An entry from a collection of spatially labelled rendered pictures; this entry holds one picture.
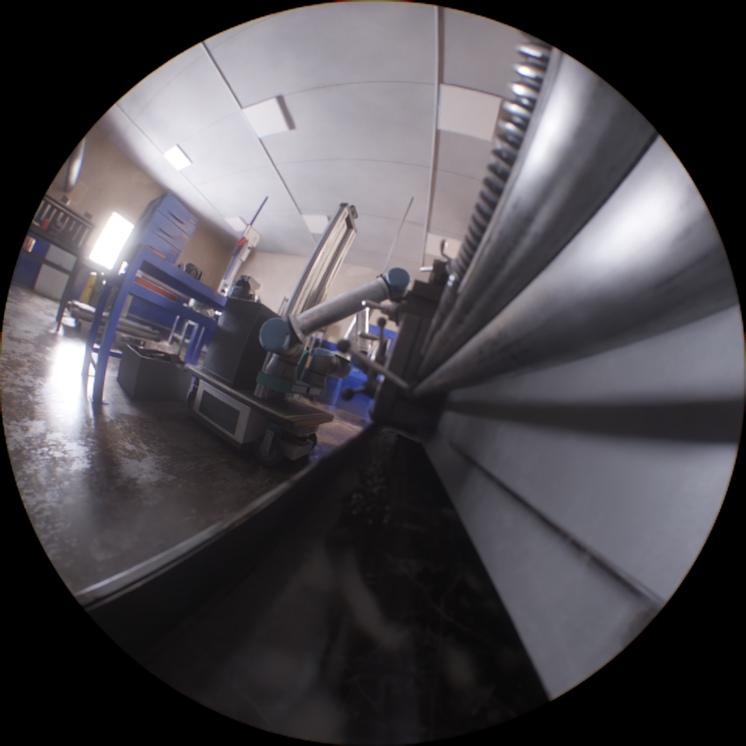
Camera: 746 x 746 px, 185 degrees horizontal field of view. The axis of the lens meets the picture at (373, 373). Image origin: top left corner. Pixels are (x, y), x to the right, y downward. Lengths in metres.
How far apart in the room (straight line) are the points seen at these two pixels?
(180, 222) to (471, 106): 2.69
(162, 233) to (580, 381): 1.78
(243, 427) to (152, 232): 1.31
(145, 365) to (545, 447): 1.76
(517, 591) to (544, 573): 0.02
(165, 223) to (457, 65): 2.70
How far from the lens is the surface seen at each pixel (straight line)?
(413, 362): 0.58
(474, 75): 2.85
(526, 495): 0.17
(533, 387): 0.20
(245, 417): 1.24
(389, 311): 0.80
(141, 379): 1.73
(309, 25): 3.24
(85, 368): 1.98
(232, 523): 0.16
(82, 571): 0.72
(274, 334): 1.01
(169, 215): 1.75
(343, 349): 0.56
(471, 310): 0.15
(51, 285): 6.29
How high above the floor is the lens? 0.57
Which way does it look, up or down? 5 degrees up
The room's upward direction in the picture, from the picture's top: 19 degrees clockwise
